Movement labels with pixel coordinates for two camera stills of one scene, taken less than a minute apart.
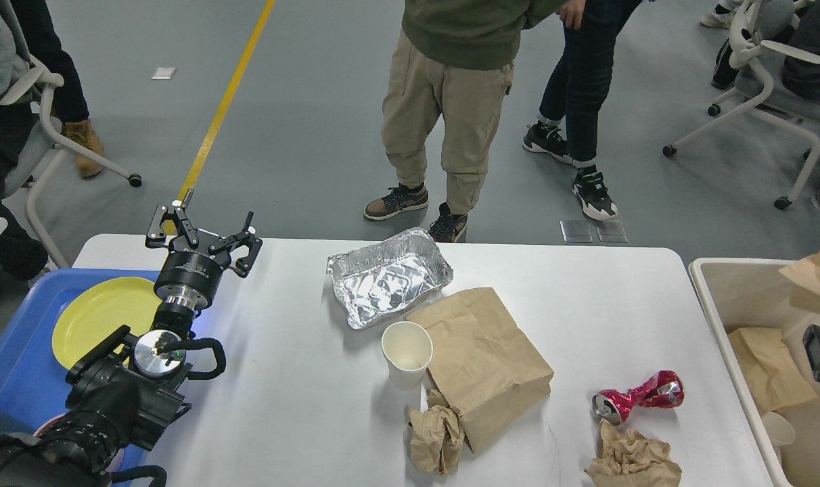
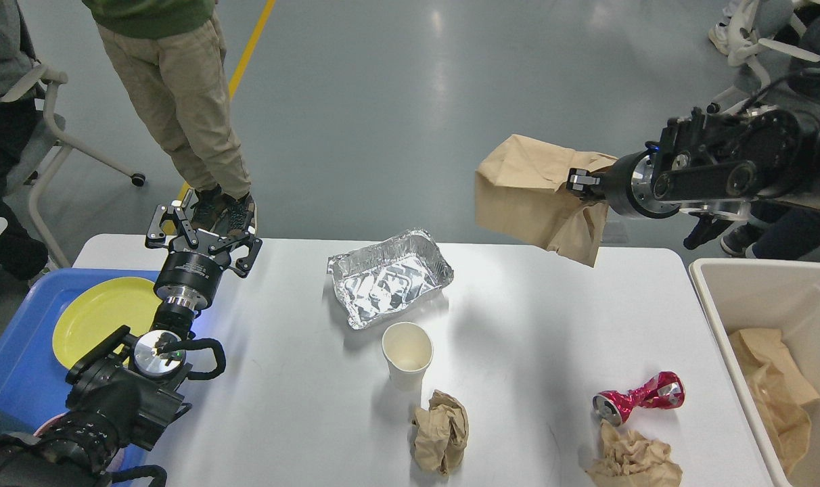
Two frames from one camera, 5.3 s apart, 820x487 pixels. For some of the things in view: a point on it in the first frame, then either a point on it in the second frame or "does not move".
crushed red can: [666, 389] does not move
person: [454, 60] → [168, 58]
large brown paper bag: [483, 365] → [520, 190]
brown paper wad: [630, 459] does not move
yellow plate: [100, 308] does not move
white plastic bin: [747, 293] does not move
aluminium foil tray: [385, 277] does not move
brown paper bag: [807, 276] → [779, 389]
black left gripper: [190, 279] does not move
